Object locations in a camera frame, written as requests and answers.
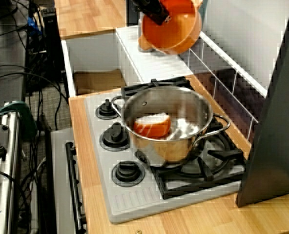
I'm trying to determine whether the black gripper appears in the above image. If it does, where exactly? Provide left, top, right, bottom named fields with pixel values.
left=131, top=0, right=173, bottom=26

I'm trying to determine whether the orange plastic toy pot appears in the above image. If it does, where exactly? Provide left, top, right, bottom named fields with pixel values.
left=137, top=0, right=204, bottom=56

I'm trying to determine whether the toy salmon sushi piece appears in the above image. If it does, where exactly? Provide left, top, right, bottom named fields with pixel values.
left=133, top=112, right=172, bottom=138

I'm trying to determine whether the stainless steel pot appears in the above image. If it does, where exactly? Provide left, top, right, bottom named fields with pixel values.
left=111, top=85, right=232, bottom=168

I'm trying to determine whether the teal box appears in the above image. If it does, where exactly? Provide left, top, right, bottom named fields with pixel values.
left=199, top=0, right=208, bottom=16

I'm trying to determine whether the narrow wooden counter slab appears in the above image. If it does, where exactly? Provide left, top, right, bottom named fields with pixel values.
left=54, top=0, right=128, bottom=40

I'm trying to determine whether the dark tile backsplash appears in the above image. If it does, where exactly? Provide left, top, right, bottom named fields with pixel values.
left=178, top=30, right=268, bottom=150

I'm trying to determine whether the black stove knob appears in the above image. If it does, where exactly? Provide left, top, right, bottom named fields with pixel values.
left=110, top=160, right=146, bottom=188
left=95, top=97, right=121, bottom=120
left=100, top=121, right=132, bottom=153

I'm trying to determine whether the black burner grate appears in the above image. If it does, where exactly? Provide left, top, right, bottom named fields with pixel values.
left=121, top=76, right=248, bottom=200

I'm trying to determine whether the green clamp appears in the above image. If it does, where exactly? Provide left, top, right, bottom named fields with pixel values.
left=0, top=100, right=38, bottom=140

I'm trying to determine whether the dark grey slanted panel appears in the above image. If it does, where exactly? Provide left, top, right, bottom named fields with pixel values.
left=235, top=0, right=289, bottom=208

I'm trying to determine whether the white toy oven cabinet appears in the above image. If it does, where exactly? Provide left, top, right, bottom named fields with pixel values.
left=50, top=127, right=87, bottom=234

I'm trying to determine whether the grey stove top plate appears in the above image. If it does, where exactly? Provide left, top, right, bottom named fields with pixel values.
left=84, top=82, right=248, bottom=225

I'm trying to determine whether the wooden kitchen countertop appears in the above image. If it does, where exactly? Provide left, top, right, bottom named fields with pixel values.
left=68, top=73, right=289, bottom=234

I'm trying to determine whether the blue cable connector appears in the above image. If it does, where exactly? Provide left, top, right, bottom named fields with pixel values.
left=27, top=16, right=42, bottom=36

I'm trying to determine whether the black cable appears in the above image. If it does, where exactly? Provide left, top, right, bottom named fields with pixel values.
left=0, top=71, right=62, bottom=117
left=0, top=169, right=31, bottom=234
left=0, top=64, right=63, bottom=131

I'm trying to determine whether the black oven door handle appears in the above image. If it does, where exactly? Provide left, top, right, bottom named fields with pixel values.
left=65, top=140, right=87, bottom=234

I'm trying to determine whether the aluminium frame rail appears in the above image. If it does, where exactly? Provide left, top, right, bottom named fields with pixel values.
left=0, top=102, right=22, bottom=234

